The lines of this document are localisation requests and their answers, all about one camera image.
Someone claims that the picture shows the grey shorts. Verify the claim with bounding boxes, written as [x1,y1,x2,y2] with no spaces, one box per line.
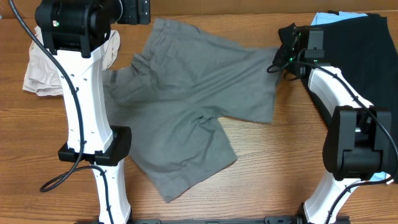
[103,19,280,202]

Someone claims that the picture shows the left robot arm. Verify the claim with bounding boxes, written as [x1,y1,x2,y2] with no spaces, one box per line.
[35,0,150,223]

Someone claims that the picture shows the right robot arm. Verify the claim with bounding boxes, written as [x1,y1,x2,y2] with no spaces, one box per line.
[267,24,397,223]

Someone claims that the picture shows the light blue garment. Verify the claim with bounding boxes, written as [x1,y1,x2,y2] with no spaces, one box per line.
[311,11,368,26]

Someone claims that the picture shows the black garment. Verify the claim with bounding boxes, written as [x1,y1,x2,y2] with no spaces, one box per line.
[277,12,398,183]

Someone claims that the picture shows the folded beige shorts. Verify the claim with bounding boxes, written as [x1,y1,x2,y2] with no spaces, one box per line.
[22,30,121,96]

